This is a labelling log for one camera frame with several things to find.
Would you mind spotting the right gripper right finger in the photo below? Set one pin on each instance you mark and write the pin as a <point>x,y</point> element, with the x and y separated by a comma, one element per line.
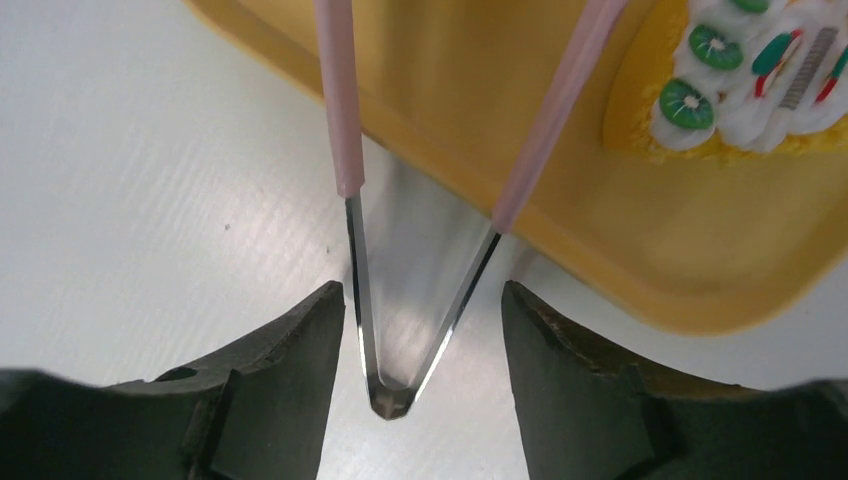
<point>588,408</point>

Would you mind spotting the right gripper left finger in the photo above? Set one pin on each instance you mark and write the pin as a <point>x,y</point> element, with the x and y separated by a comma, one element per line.
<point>256,408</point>

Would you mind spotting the pink handled metal tongs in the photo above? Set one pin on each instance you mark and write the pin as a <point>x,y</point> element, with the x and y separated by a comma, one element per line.
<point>334,23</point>

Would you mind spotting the yellow serving tray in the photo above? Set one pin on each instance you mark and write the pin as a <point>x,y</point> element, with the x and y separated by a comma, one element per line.
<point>690,245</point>

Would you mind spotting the yellow cream cake slice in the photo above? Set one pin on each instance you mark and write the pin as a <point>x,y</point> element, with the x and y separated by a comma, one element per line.
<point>732,79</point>

